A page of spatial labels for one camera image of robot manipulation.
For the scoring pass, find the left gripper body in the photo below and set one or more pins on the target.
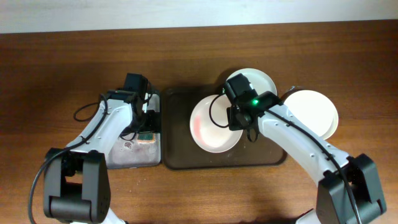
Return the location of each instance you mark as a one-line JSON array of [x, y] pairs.
[[148, 122]]

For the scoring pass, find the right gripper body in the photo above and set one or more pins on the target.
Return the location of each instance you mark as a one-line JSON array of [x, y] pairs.
[[234, 120]]

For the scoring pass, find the green orange sponge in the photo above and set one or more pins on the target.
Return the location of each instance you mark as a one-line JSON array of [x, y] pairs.
[[146, 137]]

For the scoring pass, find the pink white plate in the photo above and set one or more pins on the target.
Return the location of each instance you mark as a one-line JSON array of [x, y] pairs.
[[205, 133]]

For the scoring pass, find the white front plate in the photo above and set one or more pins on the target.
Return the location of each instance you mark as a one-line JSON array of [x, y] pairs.
[[314, 110]]

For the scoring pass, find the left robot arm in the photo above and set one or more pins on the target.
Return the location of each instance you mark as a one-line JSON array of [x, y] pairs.
[[76, 182]]

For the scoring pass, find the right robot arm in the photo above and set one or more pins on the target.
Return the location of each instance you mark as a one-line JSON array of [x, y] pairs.
[[348, 188]]

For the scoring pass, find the small soapy water tray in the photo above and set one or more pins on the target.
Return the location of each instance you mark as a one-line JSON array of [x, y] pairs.
[[143, 152]]

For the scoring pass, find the large brown serving tray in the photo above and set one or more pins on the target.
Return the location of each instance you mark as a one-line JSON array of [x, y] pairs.
[[180, 152]]

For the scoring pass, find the pale green plate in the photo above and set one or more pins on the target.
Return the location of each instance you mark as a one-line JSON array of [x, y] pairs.
[[259, 80]]

